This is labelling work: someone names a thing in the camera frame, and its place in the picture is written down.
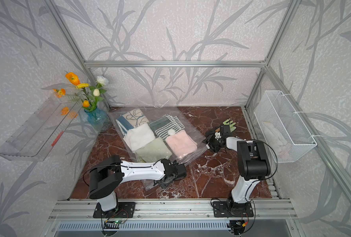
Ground light green towel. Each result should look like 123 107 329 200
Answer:
135 137 173 163

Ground pink towel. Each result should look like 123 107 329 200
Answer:
165 130 197 159

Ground clear plastic vacuum bag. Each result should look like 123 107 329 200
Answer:
108 100 208 190

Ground green white striped towel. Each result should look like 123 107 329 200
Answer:
149 115 185 141

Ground blue patterned towel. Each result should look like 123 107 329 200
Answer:
116 108 149 135

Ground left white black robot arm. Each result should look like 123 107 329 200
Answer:
87 155 187 212

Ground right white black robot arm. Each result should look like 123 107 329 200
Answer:
203 130 271 205

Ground white round bag valve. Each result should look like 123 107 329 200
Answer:
167 129 177 136

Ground white cloth in basket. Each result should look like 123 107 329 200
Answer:
261 121 289 158

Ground blue glass vase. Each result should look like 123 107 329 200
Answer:
84 107 112 132

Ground orange white artificial flowers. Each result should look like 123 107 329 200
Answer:
65 72 109 112

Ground red clip on shelf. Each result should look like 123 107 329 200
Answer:
51 131 64 147

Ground green garden fork wooden handle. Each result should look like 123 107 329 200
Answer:
223 118 236 132

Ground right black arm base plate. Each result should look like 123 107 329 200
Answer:
210 198 255 218

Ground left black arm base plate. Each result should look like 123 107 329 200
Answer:
92 202 136 219

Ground white wire mesh basket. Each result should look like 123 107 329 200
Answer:
254 90 317 163

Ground aluminium front rail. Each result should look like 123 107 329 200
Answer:
48 198 298 221

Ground aluminium cage frame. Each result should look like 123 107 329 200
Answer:
44 1 351 205

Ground clear acrylic wall shelf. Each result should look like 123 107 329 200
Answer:
0 95 82 162

